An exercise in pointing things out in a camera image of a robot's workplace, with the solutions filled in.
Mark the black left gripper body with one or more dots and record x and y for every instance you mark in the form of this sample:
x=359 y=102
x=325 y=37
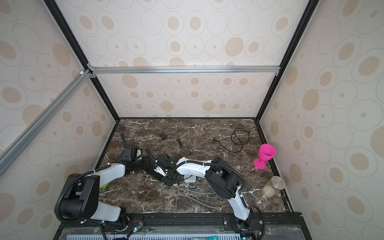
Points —
x=141 y=165

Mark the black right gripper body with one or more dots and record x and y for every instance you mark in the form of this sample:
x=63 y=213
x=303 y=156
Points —
x=169 y=179

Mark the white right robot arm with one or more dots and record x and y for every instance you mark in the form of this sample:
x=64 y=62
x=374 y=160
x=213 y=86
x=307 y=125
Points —
x=226 y=182

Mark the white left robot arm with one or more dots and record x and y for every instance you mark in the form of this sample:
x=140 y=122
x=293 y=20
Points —
x=79 y=198

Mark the far black power adapter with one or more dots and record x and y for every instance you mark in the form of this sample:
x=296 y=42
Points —
x=163 y=136

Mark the green snack packet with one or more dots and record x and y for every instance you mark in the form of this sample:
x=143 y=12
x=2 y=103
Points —
x=105 y=186

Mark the silver horizontal aluminium bar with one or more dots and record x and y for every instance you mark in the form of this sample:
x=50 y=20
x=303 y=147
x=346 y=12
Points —
x=185 y=70

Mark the pink plastic goblet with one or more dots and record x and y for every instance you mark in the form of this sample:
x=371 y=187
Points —
x=266 y=153

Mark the silver diagonal aluminium bar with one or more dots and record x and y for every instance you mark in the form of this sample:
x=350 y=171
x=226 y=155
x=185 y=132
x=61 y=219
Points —
x=25 y=138

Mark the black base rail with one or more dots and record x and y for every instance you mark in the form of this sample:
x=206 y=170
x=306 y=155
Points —
x=225 y=220

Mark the black vertical frame post left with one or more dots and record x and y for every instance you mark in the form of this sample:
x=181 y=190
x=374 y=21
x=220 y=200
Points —
x=79 y=53

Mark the black vertical frame post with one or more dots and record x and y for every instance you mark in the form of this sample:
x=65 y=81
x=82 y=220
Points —
x=302 y=25
x=79 y=53

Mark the black vertical frame post right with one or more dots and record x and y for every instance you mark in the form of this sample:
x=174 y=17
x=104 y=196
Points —
x=302 y=25

